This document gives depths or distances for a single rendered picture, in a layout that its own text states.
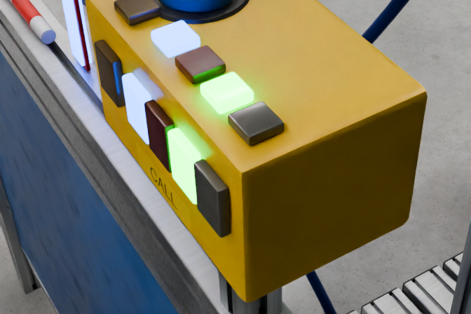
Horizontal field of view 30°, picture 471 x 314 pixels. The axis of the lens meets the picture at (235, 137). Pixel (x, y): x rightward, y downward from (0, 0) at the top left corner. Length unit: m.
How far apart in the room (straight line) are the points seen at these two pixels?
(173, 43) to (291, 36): 0.06
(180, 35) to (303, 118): 0.08
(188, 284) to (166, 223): 0.05
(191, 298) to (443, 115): 1.49
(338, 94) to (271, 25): 0.06
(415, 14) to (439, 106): 0.37
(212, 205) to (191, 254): 0.23
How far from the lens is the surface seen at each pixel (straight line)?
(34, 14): 0.82
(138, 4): 0.44
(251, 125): 0.36
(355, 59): 0.41
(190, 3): 0.44
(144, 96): 0.42
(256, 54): 0.41
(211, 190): 0.37
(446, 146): 1.97
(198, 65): 0.40
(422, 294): 1.59
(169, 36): 0.42
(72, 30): 0.75
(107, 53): 0.45
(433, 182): 1.89
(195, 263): 0.60
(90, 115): 0.72
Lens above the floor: 1.32
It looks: 42 degrees down
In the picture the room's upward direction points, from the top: 2 degrees counter-clockwise
